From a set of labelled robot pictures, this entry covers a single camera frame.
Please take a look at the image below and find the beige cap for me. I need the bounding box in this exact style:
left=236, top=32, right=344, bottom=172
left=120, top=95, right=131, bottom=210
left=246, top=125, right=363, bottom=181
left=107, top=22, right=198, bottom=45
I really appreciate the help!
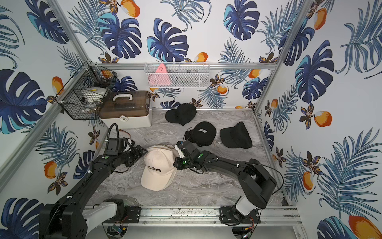
left=141, top=145, right=179, bottom=191

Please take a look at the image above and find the black cap with label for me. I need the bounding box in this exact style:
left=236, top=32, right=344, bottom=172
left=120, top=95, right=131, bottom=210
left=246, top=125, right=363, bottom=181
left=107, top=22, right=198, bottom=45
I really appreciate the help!
left=185, top=121, right=217, bottom=147

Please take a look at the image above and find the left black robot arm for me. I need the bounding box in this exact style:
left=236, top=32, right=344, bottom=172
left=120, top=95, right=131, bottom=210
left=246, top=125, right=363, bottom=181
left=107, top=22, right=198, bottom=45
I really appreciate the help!
left=39, top=136, right=148, bottom=239

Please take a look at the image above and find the white box brown lid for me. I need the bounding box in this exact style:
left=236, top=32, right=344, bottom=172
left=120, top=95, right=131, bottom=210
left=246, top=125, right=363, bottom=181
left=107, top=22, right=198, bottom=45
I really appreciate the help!
left=98, top=91, right=152, bottom=129

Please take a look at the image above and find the white bowl in basket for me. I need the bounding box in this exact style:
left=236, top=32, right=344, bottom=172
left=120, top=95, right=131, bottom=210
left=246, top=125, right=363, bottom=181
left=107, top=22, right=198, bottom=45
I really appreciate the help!
left=81, top=87, right=106, bottom=104

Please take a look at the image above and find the pink triangle card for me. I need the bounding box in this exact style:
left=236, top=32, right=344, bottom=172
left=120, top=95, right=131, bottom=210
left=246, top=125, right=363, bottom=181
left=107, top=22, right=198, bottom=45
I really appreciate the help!
left=148, top=63, right=171, bottom=87

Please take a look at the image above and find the black wire basket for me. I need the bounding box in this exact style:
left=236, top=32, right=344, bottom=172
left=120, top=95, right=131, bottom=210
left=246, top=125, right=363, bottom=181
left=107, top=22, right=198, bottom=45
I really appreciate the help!
left=54, top=62, right=117, bottom=120

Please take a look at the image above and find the clear wall shelf tray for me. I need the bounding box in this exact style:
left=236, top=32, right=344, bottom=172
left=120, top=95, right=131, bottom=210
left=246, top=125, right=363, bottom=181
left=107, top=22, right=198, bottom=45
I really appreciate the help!
left=144, top=62, right=210, bottom=88

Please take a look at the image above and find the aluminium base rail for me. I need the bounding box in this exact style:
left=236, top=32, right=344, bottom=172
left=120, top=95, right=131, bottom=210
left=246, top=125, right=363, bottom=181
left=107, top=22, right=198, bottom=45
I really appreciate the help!
left=82, top=204, right=302, bottom=230

